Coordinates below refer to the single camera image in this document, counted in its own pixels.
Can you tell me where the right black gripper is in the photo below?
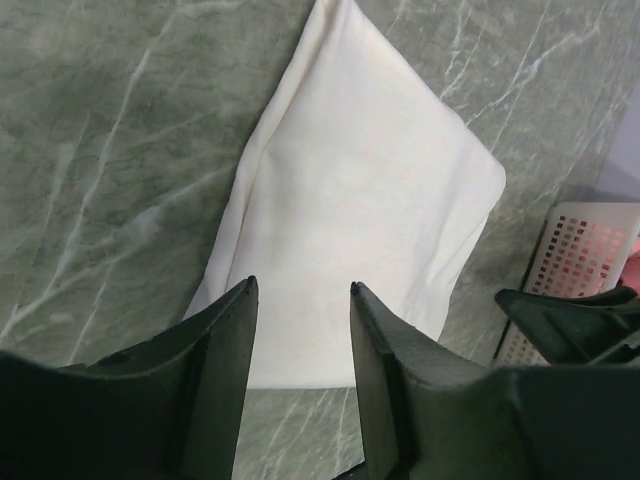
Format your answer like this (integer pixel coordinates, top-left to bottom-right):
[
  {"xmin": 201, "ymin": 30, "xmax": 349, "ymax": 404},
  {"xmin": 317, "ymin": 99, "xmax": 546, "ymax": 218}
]
[{"xmin": 495, "ymin": 287, "xmax": 639, "ymax": 365}]

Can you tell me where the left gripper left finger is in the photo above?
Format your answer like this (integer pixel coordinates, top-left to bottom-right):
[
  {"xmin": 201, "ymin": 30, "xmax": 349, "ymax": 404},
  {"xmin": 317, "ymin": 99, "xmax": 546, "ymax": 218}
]
[{"xmin": 1, "ymin": 277, "xmax": 259, "ymax": 479}]

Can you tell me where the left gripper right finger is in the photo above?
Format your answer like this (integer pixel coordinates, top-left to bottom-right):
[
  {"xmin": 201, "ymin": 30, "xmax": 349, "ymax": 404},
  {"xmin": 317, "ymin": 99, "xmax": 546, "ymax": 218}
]
[{"xmin": 348, "ymin": 283, "xmax": 639, "ymax": 479}]

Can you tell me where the white Coca-Cola t-shirt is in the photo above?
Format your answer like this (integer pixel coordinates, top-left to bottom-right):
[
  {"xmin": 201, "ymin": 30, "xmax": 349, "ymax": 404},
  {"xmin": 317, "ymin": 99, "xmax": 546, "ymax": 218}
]
[{"xmin": 189, "ymin": 1, "xmax": 506, "ymax": 389}]

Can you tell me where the white plastic laundry basket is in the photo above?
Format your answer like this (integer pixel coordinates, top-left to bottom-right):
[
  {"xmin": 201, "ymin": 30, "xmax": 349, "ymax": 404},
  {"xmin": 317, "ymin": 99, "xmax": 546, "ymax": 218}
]
[{"xmin": 493, "ymin": 202, "xmax": 639, "ymax": 366}]

